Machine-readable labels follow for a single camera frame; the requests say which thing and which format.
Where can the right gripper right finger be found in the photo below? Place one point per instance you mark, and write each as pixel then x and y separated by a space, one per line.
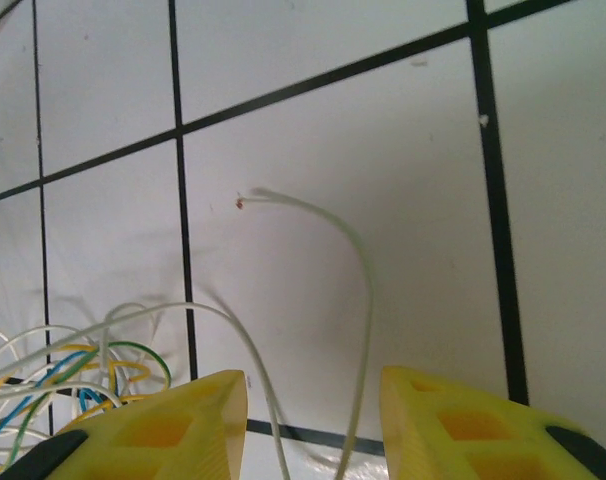
pixel 418 450

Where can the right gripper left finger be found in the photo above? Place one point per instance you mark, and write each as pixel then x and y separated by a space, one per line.
pixel 158 435

